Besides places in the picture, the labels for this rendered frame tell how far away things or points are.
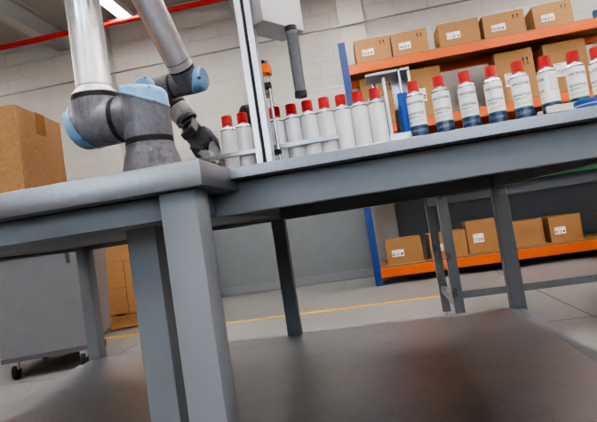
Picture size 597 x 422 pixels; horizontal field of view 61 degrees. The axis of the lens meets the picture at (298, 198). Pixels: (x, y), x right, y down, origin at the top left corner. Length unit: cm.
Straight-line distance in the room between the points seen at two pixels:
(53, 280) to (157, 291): 269
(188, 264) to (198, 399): 20
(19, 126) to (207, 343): 87
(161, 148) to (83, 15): 40
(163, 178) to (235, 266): 546
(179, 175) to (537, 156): 60
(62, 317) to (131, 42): 423
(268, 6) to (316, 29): 490
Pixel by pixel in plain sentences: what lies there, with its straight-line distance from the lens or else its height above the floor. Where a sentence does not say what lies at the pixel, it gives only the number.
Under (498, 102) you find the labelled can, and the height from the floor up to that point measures 97.
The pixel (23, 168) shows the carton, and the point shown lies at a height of 95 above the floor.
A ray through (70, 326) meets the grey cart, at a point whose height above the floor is 29.
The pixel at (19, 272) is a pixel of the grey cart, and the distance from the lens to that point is 373.
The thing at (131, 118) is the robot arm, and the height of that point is 102.
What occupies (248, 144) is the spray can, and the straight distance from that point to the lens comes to 157.
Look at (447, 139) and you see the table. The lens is 90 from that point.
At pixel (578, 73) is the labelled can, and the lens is 166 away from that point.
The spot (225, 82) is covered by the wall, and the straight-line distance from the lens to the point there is 645.
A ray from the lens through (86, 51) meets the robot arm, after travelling 140.
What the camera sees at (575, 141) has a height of 78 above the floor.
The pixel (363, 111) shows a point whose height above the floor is 102.
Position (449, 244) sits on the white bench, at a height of 50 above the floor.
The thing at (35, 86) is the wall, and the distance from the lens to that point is 759.
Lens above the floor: 71
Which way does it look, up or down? 3 degrees up
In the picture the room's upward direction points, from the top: 9 degrees counter-clockwise
